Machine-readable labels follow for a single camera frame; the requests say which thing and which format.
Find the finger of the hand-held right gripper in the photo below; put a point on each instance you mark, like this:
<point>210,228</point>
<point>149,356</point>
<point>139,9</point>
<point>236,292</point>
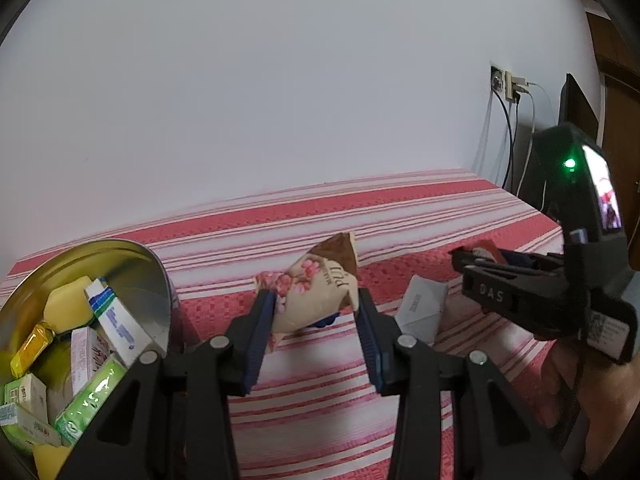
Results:
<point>520,295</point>
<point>530,262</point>

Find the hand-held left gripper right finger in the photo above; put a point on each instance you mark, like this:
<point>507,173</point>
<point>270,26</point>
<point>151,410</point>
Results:
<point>372,355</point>

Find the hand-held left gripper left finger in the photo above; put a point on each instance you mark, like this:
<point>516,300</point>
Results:
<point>260,345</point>

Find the red snack packet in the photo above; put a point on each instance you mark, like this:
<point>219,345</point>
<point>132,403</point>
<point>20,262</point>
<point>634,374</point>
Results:
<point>486,250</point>

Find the brown floral snack bag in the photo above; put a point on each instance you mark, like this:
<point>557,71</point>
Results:
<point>315,285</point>

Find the round metal tin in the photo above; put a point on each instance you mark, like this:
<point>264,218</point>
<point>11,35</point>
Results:
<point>135,280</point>

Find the pink white box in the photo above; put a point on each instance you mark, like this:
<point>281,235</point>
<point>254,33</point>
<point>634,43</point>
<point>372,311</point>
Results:
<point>85,360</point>

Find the green tissue pack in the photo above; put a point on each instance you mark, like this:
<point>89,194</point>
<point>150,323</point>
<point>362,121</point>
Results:
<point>90,400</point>

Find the green yellow sponge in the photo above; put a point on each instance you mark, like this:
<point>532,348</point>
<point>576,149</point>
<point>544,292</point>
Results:
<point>67,305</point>

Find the yellow snack packet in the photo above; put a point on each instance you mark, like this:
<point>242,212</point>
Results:
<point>30,355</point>

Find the small pale green box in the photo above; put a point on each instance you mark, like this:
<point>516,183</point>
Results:
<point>27,392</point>

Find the small green white box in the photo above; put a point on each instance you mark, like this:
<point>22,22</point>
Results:
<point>25,425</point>

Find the person's right hand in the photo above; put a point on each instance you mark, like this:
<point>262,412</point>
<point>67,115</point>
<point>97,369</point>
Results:
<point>605,400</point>

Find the white paper packet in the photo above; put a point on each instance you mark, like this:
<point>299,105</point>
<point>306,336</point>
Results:
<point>422,310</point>

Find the wooden door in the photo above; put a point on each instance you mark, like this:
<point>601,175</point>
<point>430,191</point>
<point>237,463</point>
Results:
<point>620,85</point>

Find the red striped bedsheet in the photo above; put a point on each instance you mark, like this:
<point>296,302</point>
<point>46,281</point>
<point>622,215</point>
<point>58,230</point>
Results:
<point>300,220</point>

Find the white plug adapter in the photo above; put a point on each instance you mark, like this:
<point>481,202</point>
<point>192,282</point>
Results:
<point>515,85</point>

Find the white blue toothpaste box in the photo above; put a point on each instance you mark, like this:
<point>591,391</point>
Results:
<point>117,325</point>

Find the wall socket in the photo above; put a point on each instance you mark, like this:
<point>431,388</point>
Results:
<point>497,77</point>

